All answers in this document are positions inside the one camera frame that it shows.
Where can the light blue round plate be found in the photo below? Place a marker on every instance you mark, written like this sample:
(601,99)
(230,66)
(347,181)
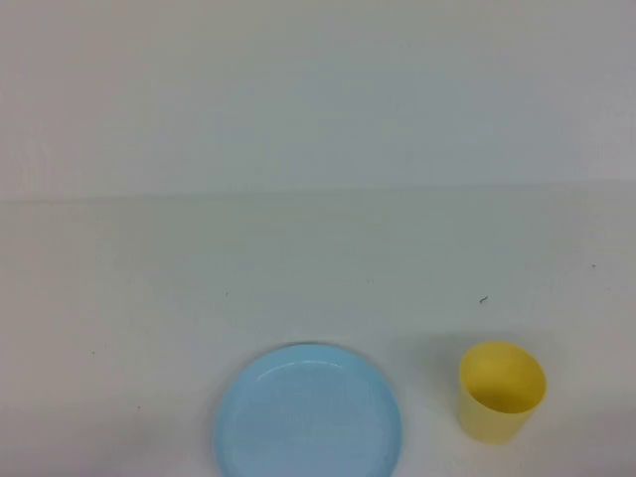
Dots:
(308,417)

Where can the yellow plastic cup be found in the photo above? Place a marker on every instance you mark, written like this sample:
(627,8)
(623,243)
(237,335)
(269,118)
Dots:
(484,422)

